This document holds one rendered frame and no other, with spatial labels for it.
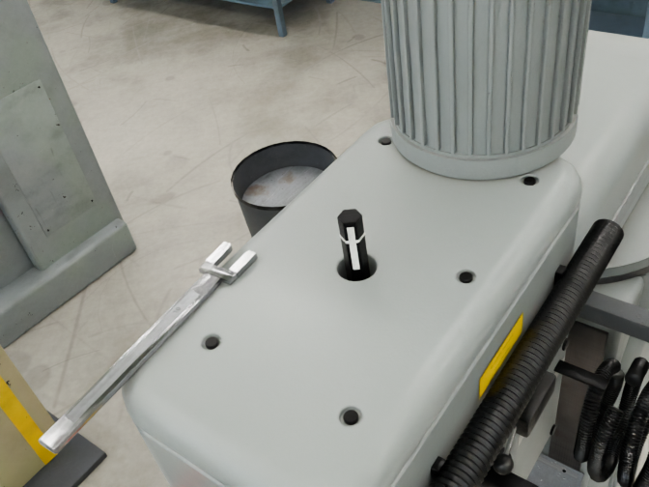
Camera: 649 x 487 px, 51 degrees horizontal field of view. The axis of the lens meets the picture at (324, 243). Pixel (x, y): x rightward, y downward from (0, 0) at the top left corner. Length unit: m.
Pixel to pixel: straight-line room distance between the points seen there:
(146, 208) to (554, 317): 3.54
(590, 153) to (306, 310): 0.52
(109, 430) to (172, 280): 0.87
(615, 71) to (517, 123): 0.51
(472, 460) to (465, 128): 0.31
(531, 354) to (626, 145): 0.45
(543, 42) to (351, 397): 0.35
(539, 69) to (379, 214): 0.20
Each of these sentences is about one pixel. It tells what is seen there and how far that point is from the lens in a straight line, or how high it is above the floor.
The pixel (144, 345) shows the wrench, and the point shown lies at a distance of 0.61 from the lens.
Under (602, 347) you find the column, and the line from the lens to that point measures 1.12.
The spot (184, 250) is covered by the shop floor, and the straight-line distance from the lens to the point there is 3.71.
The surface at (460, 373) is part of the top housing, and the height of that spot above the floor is 1.87.
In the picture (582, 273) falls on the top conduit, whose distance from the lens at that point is 0.74.
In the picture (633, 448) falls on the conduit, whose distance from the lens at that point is 1.00.
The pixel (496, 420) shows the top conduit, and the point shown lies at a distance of 0.62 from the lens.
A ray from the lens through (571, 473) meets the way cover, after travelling 1.42.
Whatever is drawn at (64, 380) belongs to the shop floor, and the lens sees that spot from 3.35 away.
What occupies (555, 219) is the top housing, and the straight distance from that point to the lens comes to 0.69.
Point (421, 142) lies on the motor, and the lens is 0.71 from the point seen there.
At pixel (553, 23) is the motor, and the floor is 2.04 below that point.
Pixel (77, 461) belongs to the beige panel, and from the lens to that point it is 3.01.
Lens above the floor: 2.32
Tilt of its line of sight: 41 degrees down
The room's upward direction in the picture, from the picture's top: 11 degrees counter-clockwise
